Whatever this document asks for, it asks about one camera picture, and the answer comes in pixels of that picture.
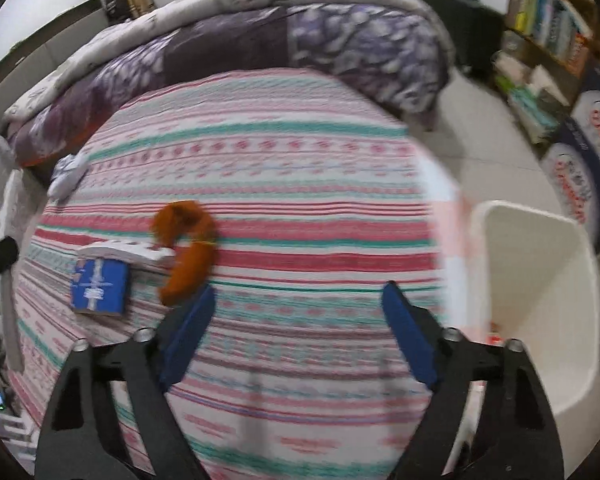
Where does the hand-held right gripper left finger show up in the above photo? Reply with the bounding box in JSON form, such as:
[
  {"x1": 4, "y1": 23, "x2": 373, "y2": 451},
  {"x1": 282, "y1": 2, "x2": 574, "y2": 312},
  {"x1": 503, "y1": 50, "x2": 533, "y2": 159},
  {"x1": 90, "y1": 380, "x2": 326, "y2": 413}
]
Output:
[{"x1": 34, "y1": 285, "x2": 217, "y2": 480}]

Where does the bluish white tissue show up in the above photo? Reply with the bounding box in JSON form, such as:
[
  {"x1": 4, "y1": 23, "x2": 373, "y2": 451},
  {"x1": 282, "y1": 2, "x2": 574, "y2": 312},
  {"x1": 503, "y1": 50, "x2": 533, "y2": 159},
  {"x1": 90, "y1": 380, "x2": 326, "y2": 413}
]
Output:
[{"x1": 47, "y1": 154, "x2": 90, "y2": 198}]

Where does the blue cardboard box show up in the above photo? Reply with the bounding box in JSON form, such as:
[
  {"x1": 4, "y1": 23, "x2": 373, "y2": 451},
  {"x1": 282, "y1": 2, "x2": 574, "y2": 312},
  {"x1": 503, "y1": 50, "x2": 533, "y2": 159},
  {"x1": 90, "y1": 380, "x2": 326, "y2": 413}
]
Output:
[{"x1": 71, "y1": 257, "x2": 131, "y2": 318}]

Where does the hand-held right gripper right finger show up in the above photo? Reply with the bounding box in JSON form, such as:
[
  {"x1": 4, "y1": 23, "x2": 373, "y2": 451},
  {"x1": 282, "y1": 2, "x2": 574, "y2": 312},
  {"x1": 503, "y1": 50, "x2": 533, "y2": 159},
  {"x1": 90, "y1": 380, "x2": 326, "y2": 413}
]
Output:
[{"x1": 382, "y1": 281, "x2": 566, "y2": 480}]

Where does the row of thick upright books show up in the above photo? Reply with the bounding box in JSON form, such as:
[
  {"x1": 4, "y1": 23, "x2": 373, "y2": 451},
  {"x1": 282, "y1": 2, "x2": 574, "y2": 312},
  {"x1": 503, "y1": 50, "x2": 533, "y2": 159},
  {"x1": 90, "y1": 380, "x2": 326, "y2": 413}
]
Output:
[{"x1": 510, "y1": 0, "x2": 593, "y2": 66}]

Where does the striped patterned tablecloth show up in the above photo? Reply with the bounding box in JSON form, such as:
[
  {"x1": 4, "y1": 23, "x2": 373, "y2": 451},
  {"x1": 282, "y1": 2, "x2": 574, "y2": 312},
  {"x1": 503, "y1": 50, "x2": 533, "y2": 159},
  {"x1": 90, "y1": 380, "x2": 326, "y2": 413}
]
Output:
[{"x1": 10, "y1": 70, "x2": 461, "y2": 480}]

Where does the purple patterned blanket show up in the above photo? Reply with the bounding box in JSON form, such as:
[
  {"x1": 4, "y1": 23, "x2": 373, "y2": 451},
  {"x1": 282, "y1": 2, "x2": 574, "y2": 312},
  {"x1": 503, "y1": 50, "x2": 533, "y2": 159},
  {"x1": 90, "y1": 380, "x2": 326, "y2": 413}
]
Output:
[{"x1": 7, "y1": 2, "x2": 451, "y2": 168}]

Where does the black storage bench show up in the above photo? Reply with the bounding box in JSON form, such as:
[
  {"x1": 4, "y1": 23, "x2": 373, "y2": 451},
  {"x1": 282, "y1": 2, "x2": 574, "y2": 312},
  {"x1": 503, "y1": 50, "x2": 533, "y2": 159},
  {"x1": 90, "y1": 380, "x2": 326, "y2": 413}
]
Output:
[{"x1": 395, "y1": 0, "x2": 506, "y2": 81}]

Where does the grey bed headboard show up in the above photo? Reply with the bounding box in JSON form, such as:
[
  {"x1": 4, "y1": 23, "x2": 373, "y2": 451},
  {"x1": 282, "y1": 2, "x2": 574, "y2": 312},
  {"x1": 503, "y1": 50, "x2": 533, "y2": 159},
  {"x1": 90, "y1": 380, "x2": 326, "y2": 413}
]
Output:
[{"x1": 0, "y1": 0, "x2": 106, "y2": 106}]

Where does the orange peel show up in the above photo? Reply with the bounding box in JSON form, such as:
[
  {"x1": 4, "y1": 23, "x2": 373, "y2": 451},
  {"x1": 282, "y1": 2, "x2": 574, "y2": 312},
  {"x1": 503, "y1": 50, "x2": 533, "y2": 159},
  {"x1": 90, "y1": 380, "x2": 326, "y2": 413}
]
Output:
[{"x1": 152, "y1": 201, "x2": 217, "y2": 306}]

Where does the stack of flat books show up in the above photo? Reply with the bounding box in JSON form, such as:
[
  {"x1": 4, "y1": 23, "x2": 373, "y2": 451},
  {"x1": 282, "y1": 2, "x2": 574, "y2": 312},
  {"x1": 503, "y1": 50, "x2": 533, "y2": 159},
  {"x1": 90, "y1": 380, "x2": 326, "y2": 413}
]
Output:
[{"x1": 492, "y1": 50, "x2": 571, "y2": 143}]

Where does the white plastic bin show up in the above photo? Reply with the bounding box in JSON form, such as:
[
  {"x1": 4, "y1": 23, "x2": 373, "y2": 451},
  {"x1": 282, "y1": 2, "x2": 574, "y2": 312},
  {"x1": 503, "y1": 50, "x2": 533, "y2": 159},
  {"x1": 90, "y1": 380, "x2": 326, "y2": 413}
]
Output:
[{"x1": 460, "y1": 200, "x2": 600, "y2": 480}]

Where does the wooden bookshelf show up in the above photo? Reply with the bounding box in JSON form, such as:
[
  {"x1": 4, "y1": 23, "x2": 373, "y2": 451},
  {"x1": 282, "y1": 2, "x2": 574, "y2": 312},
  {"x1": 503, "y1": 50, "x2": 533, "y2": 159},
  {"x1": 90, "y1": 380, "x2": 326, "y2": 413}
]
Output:
[{"x1": 490, "y1": 0, "x2": 600, "y2": 146}]

